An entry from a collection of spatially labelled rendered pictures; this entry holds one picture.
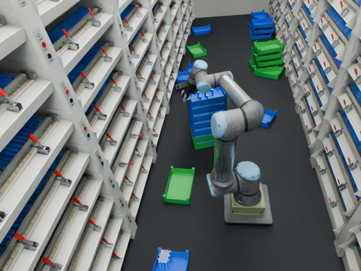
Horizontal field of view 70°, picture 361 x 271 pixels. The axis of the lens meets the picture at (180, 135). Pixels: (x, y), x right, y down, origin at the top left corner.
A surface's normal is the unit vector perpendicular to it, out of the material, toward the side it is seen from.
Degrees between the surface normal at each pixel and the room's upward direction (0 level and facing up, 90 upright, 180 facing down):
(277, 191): 0
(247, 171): 7
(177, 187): 0
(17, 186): 17
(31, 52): 90
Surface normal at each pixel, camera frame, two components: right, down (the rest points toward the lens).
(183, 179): -0.12, -0.72
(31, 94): 0.17, -0.69
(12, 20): -0.14, 0.68
